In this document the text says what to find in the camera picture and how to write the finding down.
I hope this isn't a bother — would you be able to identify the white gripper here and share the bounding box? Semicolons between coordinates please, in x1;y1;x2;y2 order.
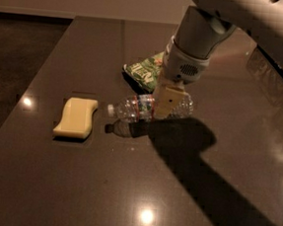
153;37;209;119

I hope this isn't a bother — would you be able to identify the clear plastic water bottle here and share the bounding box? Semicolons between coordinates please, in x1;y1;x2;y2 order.
107;94;194;123

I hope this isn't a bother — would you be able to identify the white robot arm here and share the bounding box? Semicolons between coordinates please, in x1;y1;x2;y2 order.
153;0;283;119

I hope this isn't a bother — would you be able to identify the yellow wavy sponge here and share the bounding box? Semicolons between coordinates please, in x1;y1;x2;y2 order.
52;97;98;140

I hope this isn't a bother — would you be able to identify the green chip bag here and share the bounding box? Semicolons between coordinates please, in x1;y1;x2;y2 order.
122;52;164;93

